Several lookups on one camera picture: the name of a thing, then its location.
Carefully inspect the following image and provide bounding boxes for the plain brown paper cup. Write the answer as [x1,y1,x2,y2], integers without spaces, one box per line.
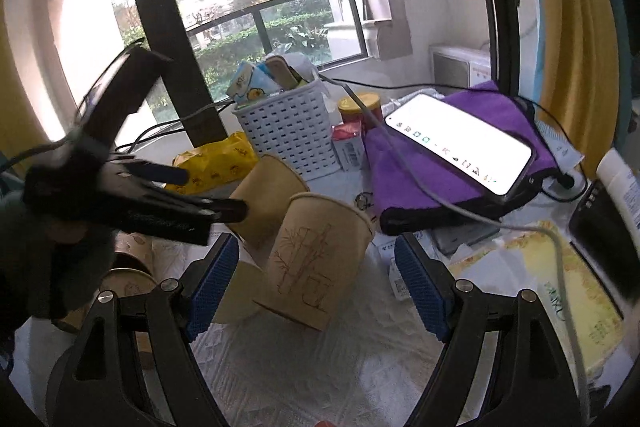
[229,154,309,249]

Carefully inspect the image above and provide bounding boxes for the white tube bottle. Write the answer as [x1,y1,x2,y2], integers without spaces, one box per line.
[597,148,639,235]

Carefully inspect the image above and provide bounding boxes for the yellow green tissue pack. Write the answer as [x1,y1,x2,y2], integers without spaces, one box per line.
[449,232,624,381]

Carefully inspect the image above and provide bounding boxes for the yellow wipes pack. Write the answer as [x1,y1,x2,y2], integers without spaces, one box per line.
[164,131,259,195]

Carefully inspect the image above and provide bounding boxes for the white inside paper cup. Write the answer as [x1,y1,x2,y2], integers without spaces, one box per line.
[213,257,264,324]

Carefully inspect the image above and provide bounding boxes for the small red white box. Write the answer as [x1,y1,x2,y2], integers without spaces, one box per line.
[331,121,366,171]

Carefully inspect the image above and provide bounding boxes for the purple cloth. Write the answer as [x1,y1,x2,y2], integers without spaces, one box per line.
[363,79,561,235]

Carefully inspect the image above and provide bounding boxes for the yellow curtain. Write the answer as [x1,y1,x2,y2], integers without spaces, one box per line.
[541,0,620,178]

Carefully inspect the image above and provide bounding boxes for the brown paper cup lying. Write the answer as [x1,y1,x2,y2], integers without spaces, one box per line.
[52,231,162,371]

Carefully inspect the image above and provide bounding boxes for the yellow lid jar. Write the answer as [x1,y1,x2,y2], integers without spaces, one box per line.
[337,92,384,131]

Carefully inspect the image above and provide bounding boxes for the black window frame post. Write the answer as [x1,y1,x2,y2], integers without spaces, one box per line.
[134,0,227,146]

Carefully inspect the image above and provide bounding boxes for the black balcony railing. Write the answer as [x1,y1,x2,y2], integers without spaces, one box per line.
[186,0,371,72]

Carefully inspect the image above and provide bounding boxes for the smartphone with lit screen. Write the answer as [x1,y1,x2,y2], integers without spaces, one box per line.
[385,93,535,197]

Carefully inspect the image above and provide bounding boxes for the white air conditioner unit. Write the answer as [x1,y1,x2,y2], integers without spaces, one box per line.
[430,46,491,88]

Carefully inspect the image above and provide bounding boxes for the white plastic basket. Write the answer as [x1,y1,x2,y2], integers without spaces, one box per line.
[232,80,341,181]

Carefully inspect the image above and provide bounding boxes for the blue snack packet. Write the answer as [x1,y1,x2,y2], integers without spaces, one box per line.
[226,61,283,105]

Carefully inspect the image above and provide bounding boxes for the grey charging cable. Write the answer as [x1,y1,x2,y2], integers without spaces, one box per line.
[319,74,592,425]

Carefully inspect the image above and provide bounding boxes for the bamboo print paper cup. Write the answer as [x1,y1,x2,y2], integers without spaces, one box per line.
[254,193,374,332]

